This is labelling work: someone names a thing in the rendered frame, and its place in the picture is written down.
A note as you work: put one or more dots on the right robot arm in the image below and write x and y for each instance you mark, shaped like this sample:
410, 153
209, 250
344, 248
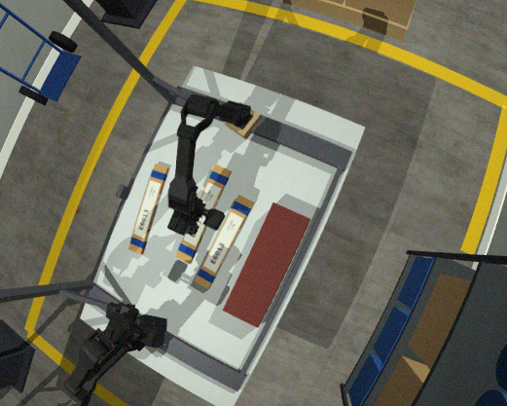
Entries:
83, 379

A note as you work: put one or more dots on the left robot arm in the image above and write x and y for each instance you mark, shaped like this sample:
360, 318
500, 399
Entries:
182, 189

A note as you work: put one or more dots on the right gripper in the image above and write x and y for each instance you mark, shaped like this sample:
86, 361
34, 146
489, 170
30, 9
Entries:
149, 334

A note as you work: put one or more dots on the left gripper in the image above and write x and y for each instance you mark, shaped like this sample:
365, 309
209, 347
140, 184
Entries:
215, 218

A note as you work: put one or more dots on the tan cardboard box with blue bands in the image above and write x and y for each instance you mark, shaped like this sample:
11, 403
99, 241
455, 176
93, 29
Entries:
148, 209

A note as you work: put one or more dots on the tan welding electrode pack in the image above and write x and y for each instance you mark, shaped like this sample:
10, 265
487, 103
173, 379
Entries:
210, 196
224, 241

